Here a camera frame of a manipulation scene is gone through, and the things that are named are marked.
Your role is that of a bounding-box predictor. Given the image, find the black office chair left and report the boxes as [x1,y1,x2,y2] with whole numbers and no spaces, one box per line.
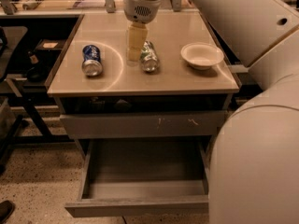
[0,26,27,172]

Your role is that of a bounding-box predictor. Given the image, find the white bowl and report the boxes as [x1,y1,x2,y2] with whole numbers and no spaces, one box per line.
[180,42,224,70]

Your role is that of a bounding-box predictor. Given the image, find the green soda can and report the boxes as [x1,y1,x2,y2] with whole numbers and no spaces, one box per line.
[139,40,160,73]

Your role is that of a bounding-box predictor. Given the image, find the blue pepsi can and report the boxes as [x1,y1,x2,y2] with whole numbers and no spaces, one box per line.
[81,45,103,77]

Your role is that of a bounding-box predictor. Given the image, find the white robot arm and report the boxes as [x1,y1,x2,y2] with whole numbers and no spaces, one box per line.
[192,0,299,224]

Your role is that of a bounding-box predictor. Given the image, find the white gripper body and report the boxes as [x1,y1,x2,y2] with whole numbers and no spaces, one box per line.
[123,0,162,24]

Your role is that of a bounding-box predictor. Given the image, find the open grey middle drawer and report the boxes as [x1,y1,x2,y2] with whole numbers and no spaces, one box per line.
[65,138,209,217]

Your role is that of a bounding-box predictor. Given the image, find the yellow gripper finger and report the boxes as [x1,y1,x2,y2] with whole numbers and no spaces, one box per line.
[127,21,148,62]

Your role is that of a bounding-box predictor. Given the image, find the closed grey top drawer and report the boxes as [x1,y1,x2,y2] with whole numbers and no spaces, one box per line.
[60,111,226,139]

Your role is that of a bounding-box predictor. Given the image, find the black shoe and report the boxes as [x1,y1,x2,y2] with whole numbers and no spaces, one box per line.
[0,200,15,224]

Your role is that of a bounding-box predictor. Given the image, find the grey drawer cabinet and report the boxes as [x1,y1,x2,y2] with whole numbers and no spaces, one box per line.
[48,10,239,153]

